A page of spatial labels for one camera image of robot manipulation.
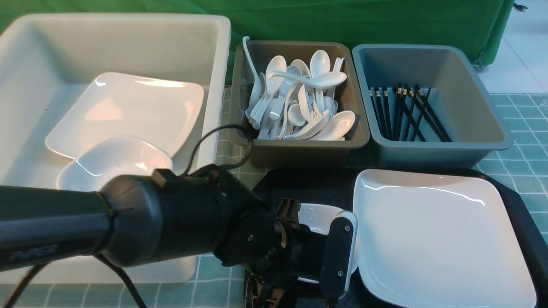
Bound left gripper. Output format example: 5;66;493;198
212;169;355;308

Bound small white square bowl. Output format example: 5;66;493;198
298;203;361;284

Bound white square plate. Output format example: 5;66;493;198
354;169;537;308

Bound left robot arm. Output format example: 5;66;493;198
1;164;326;308

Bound white plate in tub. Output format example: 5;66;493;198
45;72;204;159

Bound teal checked tablecloth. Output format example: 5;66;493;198
15;90;548;308

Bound black chopsticks in bin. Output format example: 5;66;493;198
368;83;453;142

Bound pile of white spoons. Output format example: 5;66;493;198
241;36;357;142

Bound stack of white bowls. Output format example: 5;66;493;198
56;135;173;192

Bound green cloth backdrop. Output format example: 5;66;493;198
0;0;513;83

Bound large white plastic tub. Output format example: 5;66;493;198
0;13;232;284

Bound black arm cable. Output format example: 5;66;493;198
4;124;254;308

